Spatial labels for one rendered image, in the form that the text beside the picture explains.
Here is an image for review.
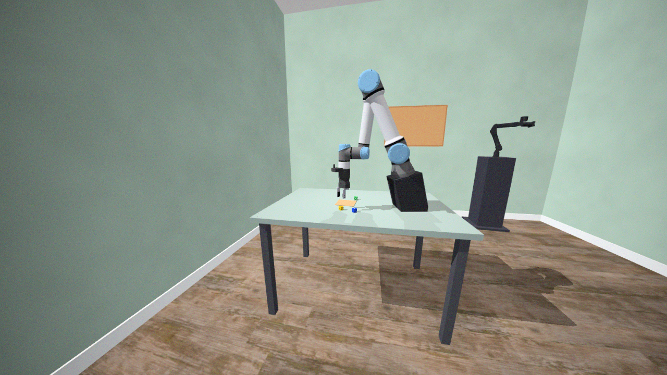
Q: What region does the tan flat mat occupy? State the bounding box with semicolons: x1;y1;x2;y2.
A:
335;199;356;207

